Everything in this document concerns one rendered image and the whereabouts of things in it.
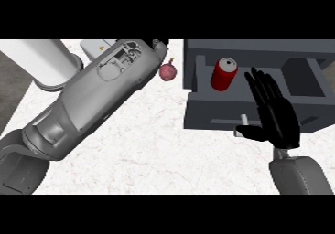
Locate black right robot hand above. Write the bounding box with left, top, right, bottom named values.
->
left=234, top=67, right=302, bottom=151

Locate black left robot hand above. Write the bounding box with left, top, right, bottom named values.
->
left=152, top=39, right=169, bottom=48

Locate dark grey drawer front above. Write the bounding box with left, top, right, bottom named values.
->
left=183, top=91, right=329, bottom=134

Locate red can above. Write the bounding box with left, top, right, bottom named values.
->
left=209, top=57, right=239, bottom=92

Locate purple red onion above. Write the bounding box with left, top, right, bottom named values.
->
left=158, top=58, right=178, bottom=82

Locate dark grey cabinet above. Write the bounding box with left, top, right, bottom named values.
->
left=183, top=39, right=335, bottom=99

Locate white cylindrical appliance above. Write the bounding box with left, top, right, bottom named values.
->
left=0, top=39, right=85, bottom=92

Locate pale drawer handle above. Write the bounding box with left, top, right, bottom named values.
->
left=231, top=113, right=249, bottom=138

